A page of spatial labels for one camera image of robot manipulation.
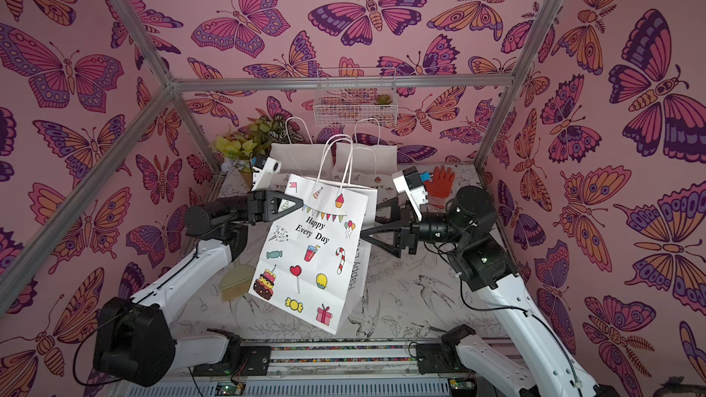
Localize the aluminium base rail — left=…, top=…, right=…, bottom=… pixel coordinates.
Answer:
left=109, top=337, right=581, bottom=396

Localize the back right white paper bag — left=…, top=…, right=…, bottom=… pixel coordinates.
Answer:
left=328, top=118, right=398, bottom=184

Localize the red rubber glove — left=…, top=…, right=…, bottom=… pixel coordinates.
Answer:
left=425, top=165, right=456, bottom=209

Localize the potted green leafy plant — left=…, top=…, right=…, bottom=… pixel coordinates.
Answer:
left=211, top=116, right=303, bottom=189

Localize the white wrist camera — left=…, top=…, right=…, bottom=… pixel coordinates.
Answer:
left=250, top=155, right=281, bottom=191
left=393, top=167, right=432, bottom=221

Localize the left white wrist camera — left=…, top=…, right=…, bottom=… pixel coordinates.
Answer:
left=250, top=155, right=281, bottom=191

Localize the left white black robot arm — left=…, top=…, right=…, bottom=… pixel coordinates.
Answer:
left=93, top=190, right=303, bottom=387

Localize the small plant in basket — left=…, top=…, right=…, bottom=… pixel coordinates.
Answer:
left=375, top=94, right=393, bottom=106

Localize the back left white paper bag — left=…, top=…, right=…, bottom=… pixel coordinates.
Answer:
left=268, top=117, right=334, bottom=179

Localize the white paper gift bag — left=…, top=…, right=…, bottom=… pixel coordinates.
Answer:
left=247, top=133, right=380, bottom=336

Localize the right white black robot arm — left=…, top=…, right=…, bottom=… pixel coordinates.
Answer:
left=361, top=186, right=617, bottom=396

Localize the white wire wall basket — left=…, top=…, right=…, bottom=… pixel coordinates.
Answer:
left=312, top=66, right=399, bottom=129

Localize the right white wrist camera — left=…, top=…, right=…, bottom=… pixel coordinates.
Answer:
left=393, top=167, right=432, bottom=221

